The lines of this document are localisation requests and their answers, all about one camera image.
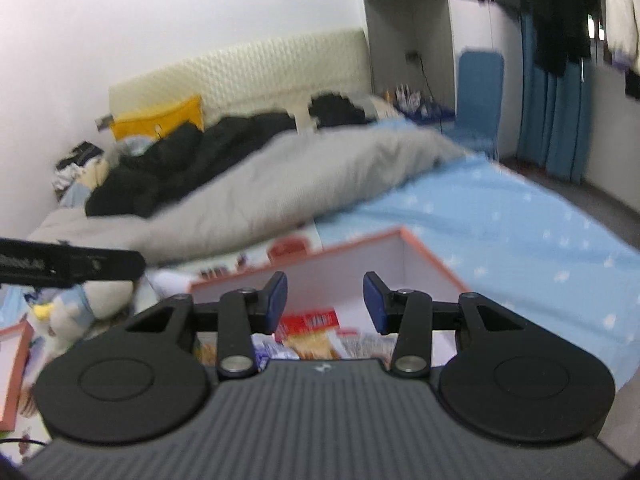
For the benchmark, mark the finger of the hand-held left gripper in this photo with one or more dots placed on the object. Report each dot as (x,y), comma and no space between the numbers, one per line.
(105,265)

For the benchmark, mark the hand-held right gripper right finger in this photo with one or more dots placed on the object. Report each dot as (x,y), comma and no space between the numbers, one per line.
(376,305)

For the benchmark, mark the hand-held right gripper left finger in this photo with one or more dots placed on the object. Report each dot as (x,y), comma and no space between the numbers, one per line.
(276,305)

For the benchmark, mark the red label chip packet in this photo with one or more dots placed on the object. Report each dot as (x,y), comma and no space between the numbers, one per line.
(307,322)

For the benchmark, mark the blue and white snack packet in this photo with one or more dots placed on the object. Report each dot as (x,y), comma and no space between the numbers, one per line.
(272,347)

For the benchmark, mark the white packet with red label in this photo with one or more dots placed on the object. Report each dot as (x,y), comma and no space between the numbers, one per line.
(360,345)

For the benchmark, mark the pink cardboard box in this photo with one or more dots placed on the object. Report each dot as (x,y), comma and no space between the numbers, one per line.
(350,260)

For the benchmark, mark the white and blue plush toy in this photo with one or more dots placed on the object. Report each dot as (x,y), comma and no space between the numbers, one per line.
(110,297)

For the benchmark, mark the light blue cartoon quilt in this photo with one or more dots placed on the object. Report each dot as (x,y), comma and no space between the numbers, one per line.
(72,192)

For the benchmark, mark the pink box lid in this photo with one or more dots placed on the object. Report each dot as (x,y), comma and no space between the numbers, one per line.
(10,360)

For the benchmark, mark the grey blanket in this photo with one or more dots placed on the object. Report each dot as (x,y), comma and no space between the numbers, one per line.
(280,195)

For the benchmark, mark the pile of clothes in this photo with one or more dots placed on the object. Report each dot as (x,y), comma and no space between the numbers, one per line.
(80,157)

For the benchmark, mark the black jacket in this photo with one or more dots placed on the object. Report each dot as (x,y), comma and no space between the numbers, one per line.
(200,155)

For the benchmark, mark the yellow pillow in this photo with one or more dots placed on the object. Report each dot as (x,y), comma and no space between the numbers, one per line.
(150,120)

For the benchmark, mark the white pillow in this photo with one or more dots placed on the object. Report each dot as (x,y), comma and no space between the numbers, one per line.
(385,110)

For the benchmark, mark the black clothing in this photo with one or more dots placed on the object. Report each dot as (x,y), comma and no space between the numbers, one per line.
(335,110)

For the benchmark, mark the group of small bottles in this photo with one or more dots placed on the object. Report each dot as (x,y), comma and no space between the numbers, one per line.
(402,97)

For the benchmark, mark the cream quilted headboard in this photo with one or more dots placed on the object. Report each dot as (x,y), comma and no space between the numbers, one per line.
(250,70)

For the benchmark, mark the blue chair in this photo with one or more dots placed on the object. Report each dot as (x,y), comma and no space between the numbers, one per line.
(480,90)

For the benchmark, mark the black power outlet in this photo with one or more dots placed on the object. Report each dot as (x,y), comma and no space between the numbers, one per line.
(412,56)

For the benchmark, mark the blue curtain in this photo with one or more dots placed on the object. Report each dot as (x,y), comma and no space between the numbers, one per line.
(555,120)

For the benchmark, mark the hanging dark clothes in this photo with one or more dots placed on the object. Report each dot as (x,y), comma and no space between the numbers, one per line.
(560,10)

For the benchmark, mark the hanging white garment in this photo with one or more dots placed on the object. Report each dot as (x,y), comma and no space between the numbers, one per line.
(622,10)

